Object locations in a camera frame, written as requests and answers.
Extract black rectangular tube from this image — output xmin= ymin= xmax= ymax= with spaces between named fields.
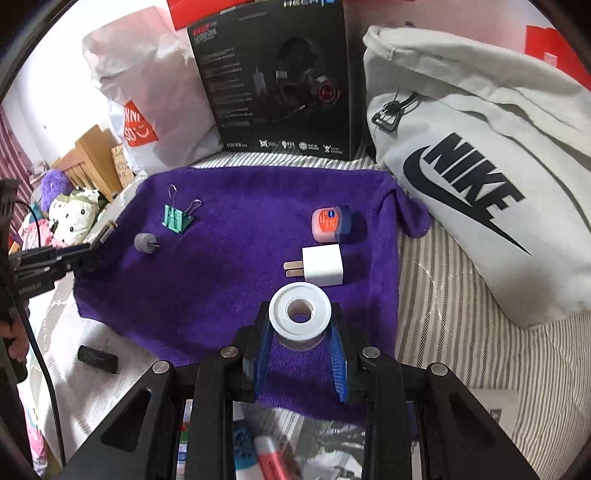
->
xmin=78 ymin=344 xmax=118 ymax=374

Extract white tape roll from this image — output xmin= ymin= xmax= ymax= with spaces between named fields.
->
xmin=269 ymin=284 xmax=332 ymax=352

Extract green binder clip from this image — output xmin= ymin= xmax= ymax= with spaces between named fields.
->
xmin=161 ymin=185 xmax=203 ymax=234

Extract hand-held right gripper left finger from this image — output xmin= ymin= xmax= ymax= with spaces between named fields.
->
xmin=55 ymin=300 xmax=273 ymax=480

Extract newspaper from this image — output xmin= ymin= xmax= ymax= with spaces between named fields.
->
xmin=25 ymin=272 xmax=520 ymax=480

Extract grey waist bag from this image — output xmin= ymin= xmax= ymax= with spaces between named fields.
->
xmin=362 ymin=25 xmax=591 ymax=329

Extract pink lip balm tube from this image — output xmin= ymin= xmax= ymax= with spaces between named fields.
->
xmin=253 ymin=435 xmax=301 ymax=480

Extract white and blue bottle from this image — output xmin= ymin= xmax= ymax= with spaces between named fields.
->
xmin=233 ymin=406 xmax=264 ymax=480

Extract purple plush toy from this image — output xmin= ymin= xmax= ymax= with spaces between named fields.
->
xmin=41 ymin=168 xmax=75 ymax=199

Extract black headphone box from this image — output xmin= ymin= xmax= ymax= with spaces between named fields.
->
xmin=187 ymin=0 xmax=354 ymax=162

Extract purple towel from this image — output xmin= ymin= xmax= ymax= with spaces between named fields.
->
xmin=74 ymin=166 xmax=432 ymax=428

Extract white charger plug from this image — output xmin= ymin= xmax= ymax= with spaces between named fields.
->
xmin=283 ymin=244 xmax=346 ymax=287

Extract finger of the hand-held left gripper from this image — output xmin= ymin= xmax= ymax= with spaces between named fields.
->
xmin=51 ymin=220 xmax=117 ymax=259
xmin=46 ymin=251 xmax=100 ymax=280

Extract white spotted plush toy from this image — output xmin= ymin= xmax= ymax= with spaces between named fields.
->
xmin=48 ymin=187 xmax=109 ymax=245

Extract small grey cylinder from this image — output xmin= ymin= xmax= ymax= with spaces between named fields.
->
xmin=134 ymin=232 xmax=160 ymax=254

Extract red paper bag white handles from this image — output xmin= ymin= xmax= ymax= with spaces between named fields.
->
xmin=524 ymin=25 xmax=591 ymax=93

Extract person's left hand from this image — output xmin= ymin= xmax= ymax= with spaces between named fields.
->
xmin=0 ymin=318 xmax=29 ymax=370

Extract brown patterned box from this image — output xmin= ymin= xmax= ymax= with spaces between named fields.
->
xmin=111 ymin=144 xmax=137 ymax=190

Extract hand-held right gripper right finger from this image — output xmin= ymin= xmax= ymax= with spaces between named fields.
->
xmin=323 ymin=302 xmax=541 ymax=480

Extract striped maroon curtain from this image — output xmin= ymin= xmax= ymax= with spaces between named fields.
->
xmin=0 ymin=106 xmax=35 ymax=181

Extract wooden furniture frame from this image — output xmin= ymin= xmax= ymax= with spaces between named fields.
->
xmin=51 ymin=124 xmax=125 ymax=204

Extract small jar blue lid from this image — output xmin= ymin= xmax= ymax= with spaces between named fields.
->
xmin=311 ymin=205 xmax=352 ymax=242

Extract red gift bag gold print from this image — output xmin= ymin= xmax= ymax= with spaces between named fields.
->
xmin=166 ymin=0 xmax=259 ymax=31

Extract clear bottle white pellets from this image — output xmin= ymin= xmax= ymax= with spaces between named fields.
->
xmin=178 ymin=401 xmax=195 ymax=480

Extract white plastic bag red label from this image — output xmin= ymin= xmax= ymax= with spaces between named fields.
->
xmin=82 ymin=6 xmax=222 ymax=174

